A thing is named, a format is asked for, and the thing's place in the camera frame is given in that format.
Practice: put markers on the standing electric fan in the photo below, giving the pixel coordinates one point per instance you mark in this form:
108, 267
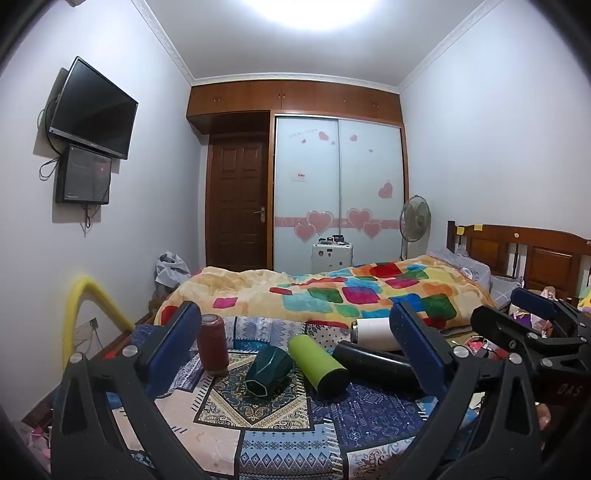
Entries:
414, 217

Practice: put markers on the pile of red pink clutter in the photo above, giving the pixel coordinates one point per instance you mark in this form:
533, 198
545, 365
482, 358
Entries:
478, 346

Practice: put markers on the brown wooden headboard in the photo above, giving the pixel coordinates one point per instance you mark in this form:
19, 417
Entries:
545, 258

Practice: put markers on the brown wooden overhead cabinet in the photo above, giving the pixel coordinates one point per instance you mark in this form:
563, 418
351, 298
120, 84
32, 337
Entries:
295, 97

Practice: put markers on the white suitcase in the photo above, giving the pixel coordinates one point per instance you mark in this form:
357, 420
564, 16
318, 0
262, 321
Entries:
332, 256

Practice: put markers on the wall-mounted black television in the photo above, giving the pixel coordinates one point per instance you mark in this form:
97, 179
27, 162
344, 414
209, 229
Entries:
92, 108

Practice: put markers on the dark green faceted cup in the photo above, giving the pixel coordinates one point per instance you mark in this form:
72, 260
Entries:
268, 376

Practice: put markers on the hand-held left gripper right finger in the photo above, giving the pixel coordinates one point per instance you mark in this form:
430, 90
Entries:
415, 344

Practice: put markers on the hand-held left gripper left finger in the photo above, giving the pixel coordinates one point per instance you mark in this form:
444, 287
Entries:
173, 344

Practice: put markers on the person's right hand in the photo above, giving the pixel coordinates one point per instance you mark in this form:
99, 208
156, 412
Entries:
545, 415

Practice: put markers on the dark red cup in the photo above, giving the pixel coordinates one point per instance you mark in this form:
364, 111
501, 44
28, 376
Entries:
213, 344

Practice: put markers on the brown wooden door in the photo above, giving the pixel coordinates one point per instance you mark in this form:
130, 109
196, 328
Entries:
238, 203

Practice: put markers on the grey printed pillow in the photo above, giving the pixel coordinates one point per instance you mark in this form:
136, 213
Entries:
464, 265

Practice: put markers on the blue patterned blanket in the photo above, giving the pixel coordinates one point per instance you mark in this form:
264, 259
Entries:
277, 429

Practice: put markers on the grey checked pillow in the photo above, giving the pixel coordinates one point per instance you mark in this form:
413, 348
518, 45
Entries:
505, 286

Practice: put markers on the white wall socket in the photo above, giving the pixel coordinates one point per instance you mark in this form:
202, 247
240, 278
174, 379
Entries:
87, 327

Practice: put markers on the white sliding-door wardrobe with hearts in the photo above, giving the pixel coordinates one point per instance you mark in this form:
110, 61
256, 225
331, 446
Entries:
337, 184

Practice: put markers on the black bottle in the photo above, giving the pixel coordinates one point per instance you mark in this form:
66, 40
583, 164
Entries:
374, 364

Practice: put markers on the bright ceiling lamp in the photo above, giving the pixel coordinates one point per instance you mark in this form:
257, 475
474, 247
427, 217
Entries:
309, 11

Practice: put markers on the lime green bottle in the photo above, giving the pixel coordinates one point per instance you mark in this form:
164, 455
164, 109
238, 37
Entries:
318, 369

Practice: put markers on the small wall-mounted black monitor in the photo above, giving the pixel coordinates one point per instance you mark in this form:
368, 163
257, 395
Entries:
84, 175

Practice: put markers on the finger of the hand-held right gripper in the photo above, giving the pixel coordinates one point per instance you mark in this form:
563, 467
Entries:
535, 302
505, 334

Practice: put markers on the white bottle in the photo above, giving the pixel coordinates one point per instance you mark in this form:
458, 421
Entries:
376, 336

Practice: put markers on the yellow foam tube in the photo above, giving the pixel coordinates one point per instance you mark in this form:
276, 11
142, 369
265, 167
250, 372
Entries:
76, 300

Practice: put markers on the grey clothes pile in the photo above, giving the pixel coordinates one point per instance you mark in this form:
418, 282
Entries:
171, 270

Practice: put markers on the colourful patchwork blanket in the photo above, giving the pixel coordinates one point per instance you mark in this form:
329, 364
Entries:
323, 290

